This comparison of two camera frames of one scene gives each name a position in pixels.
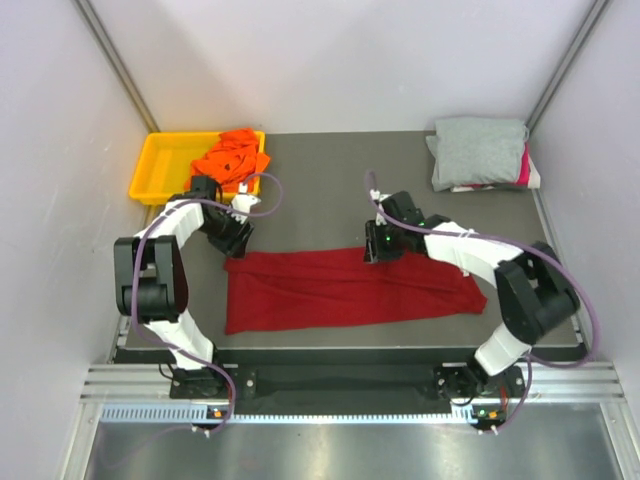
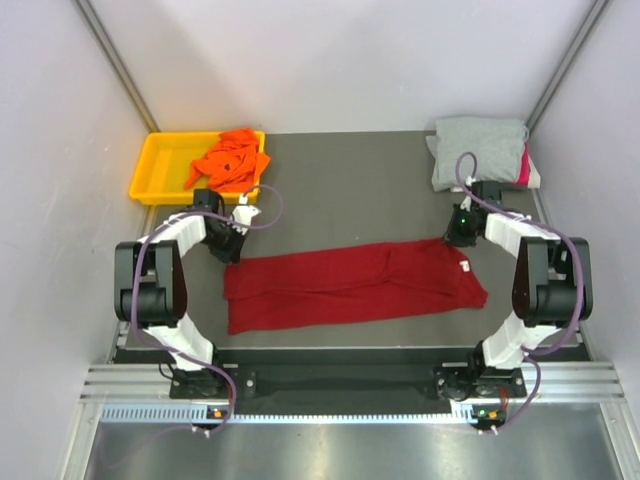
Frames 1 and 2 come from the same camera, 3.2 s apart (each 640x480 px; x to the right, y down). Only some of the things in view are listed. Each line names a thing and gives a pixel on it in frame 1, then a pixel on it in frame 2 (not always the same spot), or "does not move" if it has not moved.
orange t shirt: x=234 y=160 does not move
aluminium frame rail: x=599 y=381 does not move
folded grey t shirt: x=471 y=151 does not move
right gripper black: x=374 y=251 → x=452 y=234
